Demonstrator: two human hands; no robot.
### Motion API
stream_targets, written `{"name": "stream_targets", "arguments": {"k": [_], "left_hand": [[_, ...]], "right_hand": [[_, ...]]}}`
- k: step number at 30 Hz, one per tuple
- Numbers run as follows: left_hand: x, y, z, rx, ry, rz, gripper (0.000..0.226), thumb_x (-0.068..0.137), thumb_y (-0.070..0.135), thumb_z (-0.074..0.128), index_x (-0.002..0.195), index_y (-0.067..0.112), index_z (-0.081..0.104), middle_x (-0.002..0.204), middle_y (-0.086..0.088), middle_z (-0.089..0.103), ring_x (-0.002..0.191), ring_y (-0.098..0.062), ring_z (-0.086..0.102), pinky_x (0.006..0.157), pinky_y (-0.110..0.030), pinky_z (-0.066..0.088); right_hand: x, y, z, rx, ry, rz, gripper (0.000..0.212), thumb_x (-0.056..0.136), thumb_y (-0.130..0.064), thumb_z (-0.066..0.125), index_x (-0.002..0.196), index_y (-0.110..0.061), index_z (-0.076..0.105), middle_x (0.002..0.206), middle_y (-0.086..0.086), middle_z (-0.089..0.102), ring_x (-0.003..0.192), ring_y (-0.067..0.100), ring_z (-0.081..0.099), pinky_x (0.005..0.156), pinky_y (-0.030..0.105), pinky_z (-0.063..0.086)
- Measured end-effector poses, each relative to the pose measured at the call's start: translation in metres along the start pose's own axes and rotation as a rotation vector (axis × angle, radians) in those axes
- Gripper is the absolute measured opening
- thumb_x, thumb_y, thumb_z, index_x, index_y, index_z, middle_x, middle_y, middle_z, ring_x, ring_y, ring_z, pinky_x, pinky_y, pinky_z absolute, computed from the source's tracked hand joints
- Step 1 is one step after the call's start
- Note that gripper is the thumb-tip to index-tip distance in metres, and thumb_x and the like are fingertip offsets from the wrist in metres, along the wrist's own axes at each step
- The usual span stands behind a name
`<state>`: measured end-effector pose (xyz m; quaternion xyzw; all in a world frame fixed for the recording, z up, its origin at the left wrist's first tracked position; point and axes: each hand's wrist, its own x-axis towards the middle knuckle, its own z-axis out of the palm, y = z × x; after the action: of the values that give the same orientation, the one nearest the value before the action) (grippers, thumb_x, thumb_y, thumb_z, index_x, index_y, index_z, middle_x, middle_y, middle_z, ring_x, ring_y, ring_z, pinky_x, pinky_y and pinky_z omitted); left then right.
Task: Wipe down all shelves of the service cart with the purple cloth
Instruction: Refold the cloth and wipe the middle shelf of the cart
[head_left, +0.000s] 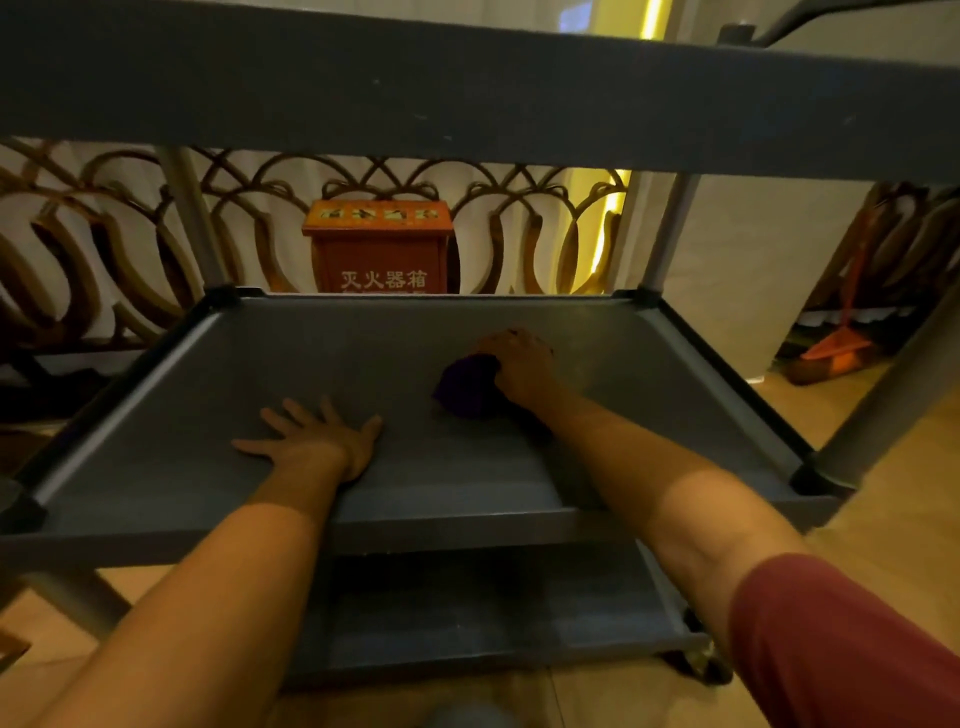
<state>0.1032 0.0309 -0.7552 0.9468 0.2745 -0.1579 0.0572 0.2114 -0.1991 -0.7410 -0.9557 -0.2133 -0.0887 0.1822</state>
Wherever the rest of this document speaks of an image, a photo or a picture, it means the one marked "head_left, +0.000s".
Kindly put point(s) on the person's left hand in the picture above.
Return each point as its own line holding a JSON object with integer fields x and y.
{"x": 319, "y": 446}

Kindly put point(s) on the person's right hand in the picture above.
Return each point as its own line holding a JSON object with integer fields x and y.
{"x": 525, "y": 371}

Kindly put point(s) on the person's right fingers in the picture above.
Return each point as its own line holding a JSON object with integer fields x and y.
{"x": 499, "y": 343}

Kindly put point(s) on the person's left middle finger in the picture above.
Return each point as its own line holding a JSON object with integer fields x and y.
{"x": 298, "y": 410}

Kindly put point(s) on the person's left thumb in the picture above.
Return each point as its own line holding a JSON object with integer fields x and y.
{"x": 369, "y": 439}

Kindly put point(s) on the person's left little finger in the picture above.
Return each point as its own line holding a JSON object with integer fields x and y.
{"x": 251, "y": 446}

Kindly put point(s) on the dark purple cleaning cloth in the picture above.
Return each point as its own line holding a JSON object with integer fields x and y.
{"x": 469, "y": 386}

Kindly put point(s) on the person's left forearm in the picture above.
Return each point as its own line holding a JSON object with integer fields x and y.
{"x": 202, "y": 600}

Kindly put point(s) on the person's right forearm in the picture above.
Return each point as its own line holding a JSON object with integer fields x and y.
{"x": 660, "y": 495}

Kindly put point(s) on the grey plastic utility cart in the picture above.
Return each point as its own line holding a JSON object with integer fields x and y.
{"x": 450, "y": 375}

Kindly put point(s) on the orange wooden extinguisher box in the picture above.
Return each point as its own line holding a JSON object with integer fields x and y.
{"x": 379, "y": 247}

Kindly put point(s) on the ornate wooden lattice screen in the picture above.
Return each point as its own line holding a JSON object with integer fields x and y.
{"x": 112, "y": 247}

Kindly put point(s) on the person's red sleeve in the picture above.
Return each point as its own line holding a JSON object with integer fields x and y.
{"x": 847, "y": 645}

